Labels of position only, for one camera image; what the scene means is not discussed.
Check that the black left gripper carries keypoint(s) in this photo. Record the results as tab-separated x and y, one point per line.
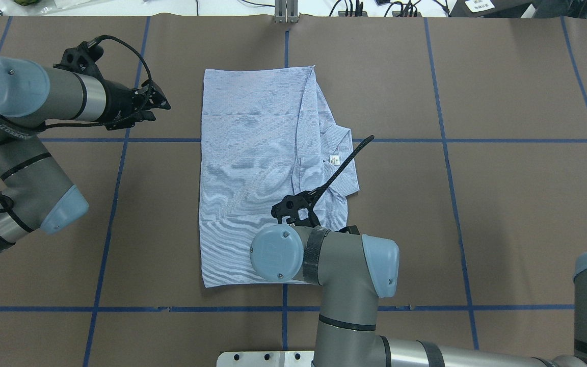
117	102

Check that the light blue striped shirt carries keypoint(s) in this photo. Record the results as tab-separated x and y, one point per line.
266	134

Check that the grey aluminium frame post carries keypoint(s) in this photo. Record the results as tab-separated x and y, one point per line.
286	11

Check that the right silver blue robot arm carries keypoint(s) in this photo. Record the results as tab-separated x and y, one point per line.
354	272

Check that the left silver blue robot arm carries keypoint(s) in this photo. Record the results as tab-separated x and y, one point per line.
38	194

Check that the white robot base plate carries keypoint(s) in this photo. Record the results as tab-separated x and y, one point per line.
266	358

